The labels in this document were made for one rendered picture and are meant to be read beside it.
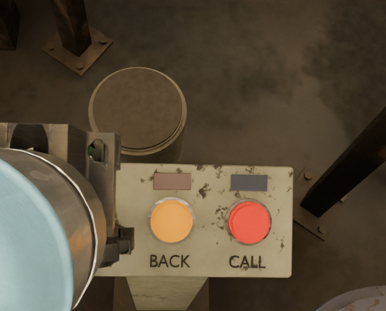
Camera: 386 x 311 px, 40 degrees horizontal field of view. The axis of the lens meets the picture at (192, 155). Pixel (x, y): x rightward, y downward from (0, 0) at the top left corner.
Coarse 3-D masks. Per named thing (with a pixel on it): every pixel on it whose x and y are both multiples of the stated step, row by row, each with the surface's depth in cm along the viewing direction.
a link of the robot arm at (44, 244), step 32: (0, 160) 13; (32, 160) 18; (0, 192) 12; (32, 192) 13; (64, 192) 18; (0, 224) 11; (32, 224) 12; (64, 224) 15; (0, 256) 10; (32, 256) 12; (64, 256) 14; (0, 288) 10; (32, 288) 11; (64, 288) 14
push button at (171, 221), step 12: (168, 204) 50; (180, 204) 51; (156, 216) 50; (168, 216) 50; (180, 216) 51; (156, 228) 50; (168, 228) 50; (180, 228) 51; (168, 240) 51; (180, 240) 51
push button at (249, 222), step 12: (240, 204) 51; (252, 204) 51; (240, 216) 51; (252, 216) 51; (264, 216) 51; (240, 228) 51; (252, 228) 51; (264, 228) 51; (240, 240) 51; (252, 240) 51
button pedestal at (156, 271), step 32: (128, 192) 51; (160, 192) 52; (192, 192) 52; (224, 192) 52; (256, 192) 52; (288, 192) 52; (128, 224) 51; (192, 224) 52; (224, 224) 52; (288, 224) 52; (128, 256) 51; (160, 256) 51; (192, 256) 52; (224, 256) 52; (256, 256) 52; (288, 256) 52; (128, 288) 107; (160, 288) 73; (192, 288) 73
